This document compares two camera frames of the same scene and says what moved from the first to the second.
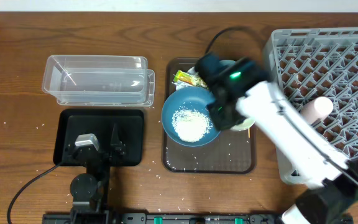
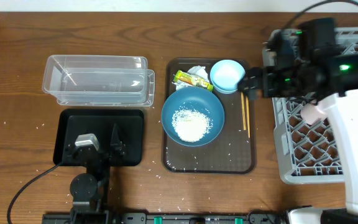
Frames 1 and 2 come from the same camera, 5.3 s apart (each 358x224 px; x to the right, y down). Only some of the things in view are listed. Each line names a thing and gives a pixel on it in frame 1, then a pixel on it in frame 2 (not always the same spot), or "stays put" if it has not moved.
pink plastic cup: x=316 y=109 stays put
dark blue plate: x=186 y=119 stays put
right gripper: x=222 y=121 → x=264 y=75
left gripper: x=120 y=147 stays put
